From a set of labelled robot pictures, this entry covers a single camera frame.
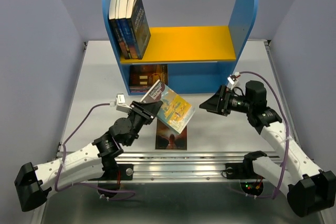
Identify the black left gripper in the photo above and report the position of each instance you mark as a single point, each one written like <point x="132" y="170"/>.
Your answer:
<point x="147" y="110"/>

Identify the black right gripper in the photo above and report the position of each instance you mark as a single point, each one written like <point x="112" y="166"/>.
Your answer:
<point x="219" y="102"/>

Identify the Huckleberry Finn paperback book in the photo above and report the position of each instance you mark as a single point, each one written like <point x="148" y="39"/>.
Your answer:
<point x="175" y="112"/>

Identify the dark orange cover book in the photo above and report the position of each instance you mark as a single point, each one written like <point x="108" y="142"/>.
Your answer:
<point x="145" y="76"/>

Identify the Nineteen Eighty-Four book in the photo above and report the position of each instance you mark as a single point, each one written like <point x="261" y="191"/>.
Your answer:
<point x="140" y="27"/>

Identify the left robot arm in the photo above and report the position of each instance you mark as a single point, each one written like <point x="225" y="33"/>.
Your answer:
<point x="36" y="183"/>

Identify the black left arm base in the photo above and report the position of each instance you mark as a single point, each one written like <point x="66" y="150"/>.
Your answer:
<point x="111" y="179"/>

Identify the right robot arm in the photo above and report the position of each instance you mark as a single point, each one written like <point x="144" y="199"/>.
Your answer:
<point x="307" y="187"/>

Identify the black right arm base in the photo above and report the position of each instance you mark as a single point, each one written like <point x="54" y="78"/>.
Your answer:
<point x="245" y="169"/>

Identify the pink spine Roald Dahl book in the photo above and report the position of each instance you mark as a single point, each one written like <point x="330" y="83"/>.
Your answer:
<point x="138" y="90"/>

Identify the Three Days to See book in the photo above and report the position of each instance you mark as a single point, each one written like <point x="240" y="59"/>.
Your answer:
<point x="166" y="139"/>

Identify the blue and yellow bookshelf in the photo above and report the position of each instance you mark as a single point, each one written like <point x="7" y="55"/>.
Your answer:
<point x="199" y="58"/>

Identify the upright book on shelf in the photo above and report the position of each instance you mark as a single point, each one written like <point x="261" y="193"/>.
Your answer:
<point x="115" y="27"/>
<point x="121" y="13"/>

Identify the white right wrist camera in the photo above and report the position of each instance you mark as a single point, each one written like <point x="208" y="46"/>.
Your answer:
<point x="233" y="80"/>

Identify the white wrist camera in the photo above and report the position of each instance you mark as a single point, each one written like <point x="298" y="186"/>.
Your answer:
<point x="120" y="103"/>
<point x="233" y="80"/>

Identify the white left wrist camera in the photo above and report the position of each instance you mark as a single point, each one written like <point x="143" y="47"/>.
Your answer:
<point x="120" y="103"/>

